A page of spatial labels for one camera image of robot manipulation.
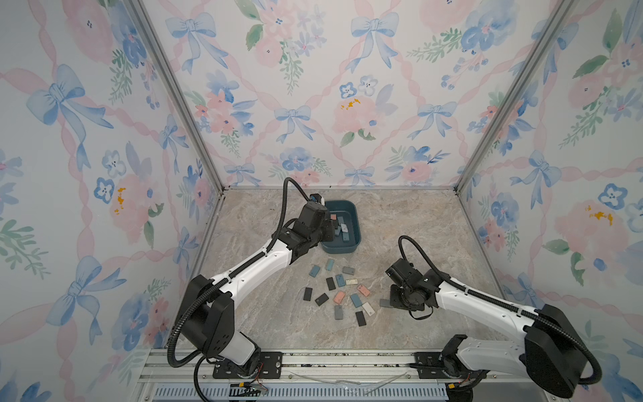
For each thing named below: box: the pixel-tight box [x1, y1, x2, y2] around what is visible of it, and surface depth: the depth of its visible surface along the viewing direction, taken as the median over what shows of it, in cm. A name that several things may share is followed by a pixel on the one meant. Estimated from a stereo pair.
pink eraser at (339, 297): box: [333, 290, 346, 305], surface depth 89 cm
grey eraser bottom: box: [334, 304, 344, 320], surface depth 87 cm
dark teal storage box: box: [320, 200, 361, 254], surface depth 105 cm
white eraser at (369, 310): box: [361, 301, 376, 317], surface depth 86 cm
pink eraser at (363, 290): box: [356, 283, 371, 298], surface depth 91 cm
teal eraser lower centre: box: [350, 293, 363, 309], surface depth 90 cm
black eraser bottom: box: [354, 310, 367, 327], surface depth 85 cm
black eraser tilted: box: [314, 293, 330, 307], surface depth 88 cm
